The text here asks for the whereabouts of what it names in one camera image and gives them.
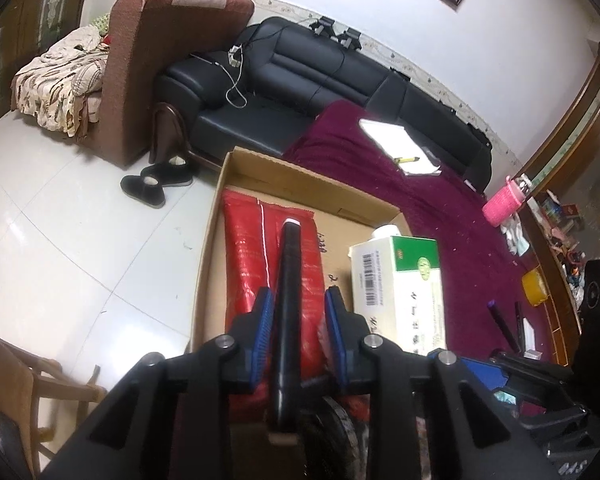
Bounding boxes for black leather sofa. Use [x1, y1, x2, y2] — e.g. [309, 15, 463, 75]
[155, 16, 493, 196]

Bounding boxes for green white medicine box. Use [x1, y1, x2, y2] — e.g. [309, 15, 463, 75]
[349, 236, 448, 356]

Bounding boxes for patterned glass door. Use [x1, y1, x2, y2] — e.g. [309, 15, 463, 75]
[0, 0, 97, 128]

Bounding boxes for black printed packet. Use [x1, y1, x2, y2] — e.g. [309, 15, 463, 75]
[305, 395, 373, 480]

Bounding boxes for yellow tape roll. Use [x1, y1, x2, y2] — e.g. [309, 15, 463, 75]
[521, 267, 551, 307]

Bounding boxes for white notebook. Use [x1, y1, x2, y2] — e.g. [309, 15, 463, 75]
[358, 118, 443, 177]

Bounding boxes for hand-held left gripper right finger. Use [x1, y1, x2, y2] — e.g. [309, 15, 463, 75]
[325, 286, 556, 480]

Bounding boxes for small white grey box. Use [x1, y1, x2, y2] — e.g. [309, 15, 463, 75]
[524, 321, 545, 361]

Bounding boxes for wooden shelf unit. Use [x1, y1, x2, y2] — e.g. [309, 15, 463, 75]
[515, 190, 583, 367]

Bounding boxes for beige patterned blanket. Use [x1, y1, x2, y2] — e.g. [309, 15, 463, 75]
[11, 25, 112, 137]

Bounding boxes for bottle in pink knitted sleeve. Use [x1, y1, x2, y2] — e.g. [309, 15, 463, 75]
[482, 174, 533, 227]

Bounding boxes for black marker purple cap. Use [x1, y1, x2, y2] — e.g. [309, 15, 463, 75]
[486, 300, 522, 354]

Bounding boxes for brown fabric armchair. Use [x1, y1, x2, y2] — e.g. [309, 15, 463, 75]
[92, 0, 256, 168]

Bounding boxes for wooden door frame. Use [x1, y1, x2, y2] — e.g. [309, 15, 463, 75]
[517, 41, 600, 201]

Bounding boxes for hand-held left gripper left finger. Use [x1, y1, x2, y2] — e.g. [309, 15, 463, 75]
[40, 287, 274, 480]

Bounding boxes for red foil packet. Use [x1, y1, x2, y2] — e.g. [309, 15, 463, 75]
[222, 186, 373, 423]

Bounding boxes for long black stick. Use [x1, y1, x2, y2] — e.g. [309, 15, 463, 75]
[266, 217, 303, 446]

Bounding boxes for wooden chair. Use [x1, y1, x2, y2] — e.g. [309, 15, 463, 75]
[0, 320, 108, 480]

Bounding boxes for white charger cable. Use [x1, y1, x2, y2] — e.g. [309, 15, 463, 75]
[224, 44, 251, 109]

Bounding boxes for cardboard box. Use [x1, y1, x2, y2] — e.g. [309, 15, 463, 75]
[187, 146, 413, 480]

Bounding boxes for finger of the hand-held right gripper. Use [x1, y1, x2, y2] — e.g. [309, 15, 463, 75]
[459, 351, 579, 392]

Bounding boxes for white cloth gloves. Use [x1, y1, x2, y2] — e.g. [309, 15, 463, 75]
[500, 212, 531, 257]

